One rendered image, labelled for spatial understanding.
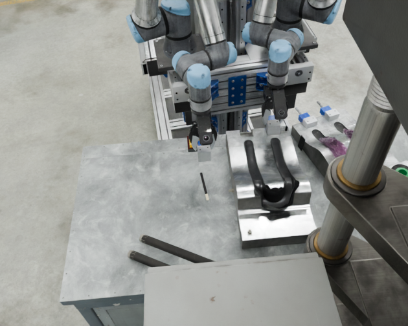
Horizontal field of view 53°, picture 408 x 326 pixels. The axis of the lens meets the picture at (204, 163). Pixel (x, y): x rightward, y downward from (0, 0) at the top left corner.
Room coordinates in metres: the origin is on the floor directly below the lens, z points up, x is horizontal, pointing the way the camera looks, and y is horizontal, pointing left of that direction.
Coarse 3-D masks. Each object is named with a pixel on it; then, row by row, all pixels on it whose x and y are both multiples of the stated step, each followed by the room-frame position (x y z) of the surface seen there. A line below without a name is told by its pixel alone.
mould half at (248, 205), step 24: (240, 144) 1.11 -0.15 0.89; (264, 144) 1.11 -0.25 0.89; (288, 144) 1.10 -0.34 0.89; (240, 168) 0.99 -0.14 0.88; (264, 168) 0.98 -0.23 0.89; (288, 168) 0.97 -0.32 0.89; (240, 192) 0.84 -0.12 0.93; (240, 216) 0.79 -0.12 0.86; (264, 216) 0.79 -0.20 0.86; (288, 216) 0.78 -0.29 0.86; (312, 216) 0.77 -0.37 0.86; (264, 240) 0.70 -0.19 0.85; (288, 240) 0.70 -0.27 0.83
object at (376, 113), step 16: (368, 96) 0.43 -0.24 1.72; (384, 96) 0.41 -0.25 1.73; (368, 112) 0.42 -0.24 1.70; (384, 112) 0.40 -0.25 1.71; (368, 128) 0.41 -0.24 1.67; (384, 128) 0.40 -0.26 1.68; (352, 144) 0.43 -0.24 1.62; (368, 144) 0.40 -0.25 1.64; (384, 144) 0.40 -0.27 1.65; (352, 160) 0.41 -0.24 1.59; (368, 160) 0.40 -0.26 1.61; (384, 160) 0.41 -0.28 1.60; (352, 176) 0.41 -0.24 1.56; (368, 176) 0.40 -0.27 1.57; (336, 224) 0.40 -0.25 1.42; (320, 240) 0.42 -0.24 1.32; (336, 240) 0.40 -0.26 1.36
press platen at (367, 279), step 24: (312, 240) 0.44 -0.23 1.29; (360, 240) 0.44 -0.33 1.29; (336, 264) 0.38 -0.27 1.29; (360, 264) 0.38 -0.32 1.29; (384, 264) 0.38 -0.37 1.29; (336, 288) 0.34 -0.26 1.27; (360, 288) 0.33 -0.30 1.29; (384, 288) 0.32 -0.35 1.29; (360, 312) 0.28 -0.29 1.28; (384, 312) 0.27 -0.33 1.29
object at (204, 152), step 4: (200, 144) 1.08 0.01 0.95; (200, 148) 1.04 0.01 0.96; (204, 148) 1.04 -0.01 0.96; (208, 148) 1.04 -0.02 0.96; (200, 152) 1.02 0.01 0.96; (204, 152) 1.02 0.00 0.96; (208, 152) 1.02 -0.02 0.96; (200, 156) 1.02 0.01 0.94; (204, 156) 1.02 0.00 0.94; (208, 156) 1.02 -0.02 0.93; (200, 160) 1.02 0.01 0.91; (204, 160) 1.02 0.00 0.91; (208, 160) 1.02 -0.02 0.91
